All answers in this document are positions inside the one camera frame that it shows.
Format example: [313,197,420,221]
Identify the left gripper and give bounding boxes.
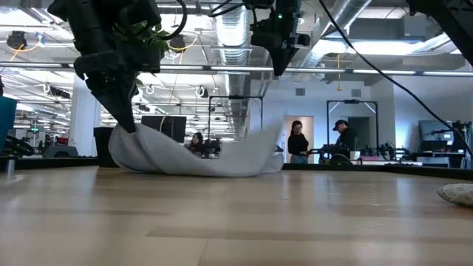
[73,46,162,133]

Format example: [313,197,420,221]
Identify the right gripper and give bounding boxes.
[272,14,311,77]

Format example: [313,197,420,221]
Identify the grey towel with white label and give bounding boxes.
[107,120,286,179]

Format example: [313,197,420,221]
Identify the grey waffle weave towel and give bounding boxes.
[436,183,473,207]

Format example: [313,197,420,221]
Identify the green plant in black pot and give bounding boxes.
[92,20,171,168]

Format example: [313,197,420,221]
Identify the black background monitor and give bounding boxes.
[140,115,188,144]

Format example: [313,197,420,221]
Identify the person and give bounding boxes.
[326,118,358,164]
[186,132,208,155]
[287,120,312,165]

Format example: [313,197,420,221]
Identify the teal plastic bin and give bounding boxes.
[0,95,18,151]

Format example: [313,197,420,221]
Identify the black ceiling fixture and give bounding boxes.
[6,30,29,51]

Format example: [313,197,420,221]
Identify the black monitor with lit screen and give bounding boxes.
[418,120,455,143]

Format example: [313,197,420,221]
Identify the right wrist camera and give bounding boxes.
[251,18,282,50]

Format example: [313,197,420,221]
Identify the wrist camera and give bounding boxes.
[251,18,282,50]
[117,0,164,35]

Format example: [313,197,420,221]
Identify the black gantry frame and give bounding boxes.
[207,95,264,160]
[326,99,379,163]

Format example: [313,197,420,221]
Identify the silver ventilation duct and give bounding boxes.
[299,0,374,69]

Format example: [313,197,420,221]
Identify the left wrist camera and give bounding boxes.
[117,0,164,35]

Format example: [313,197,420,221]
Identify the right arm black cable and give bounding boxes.
[319,0,473,156]

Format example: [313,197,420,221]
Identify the black cable sleeve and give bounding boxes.
[0,134,36,158]

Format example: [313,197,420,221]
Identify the silver metal post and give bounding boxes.
[4,156,16,178]

